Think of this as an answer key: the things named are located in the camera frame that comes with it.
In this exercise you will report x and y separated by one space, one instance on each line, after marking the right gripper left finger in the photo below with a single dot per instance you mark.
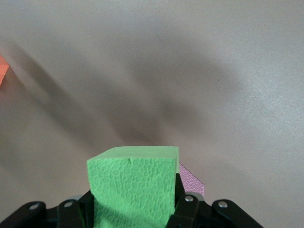
69 213

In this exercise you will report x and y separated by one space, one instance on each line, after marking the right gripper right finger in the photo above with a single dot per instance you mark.
187 211

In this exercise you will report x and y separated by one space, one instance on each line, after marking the green foam cube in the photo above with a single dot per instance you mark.
133 180

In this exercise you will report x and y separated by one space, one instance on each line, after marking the orange foam cube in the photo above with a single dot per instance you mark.
2 69

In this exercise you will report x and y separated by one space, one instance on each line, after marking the pink foam cube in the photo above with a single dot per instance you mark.
191 183

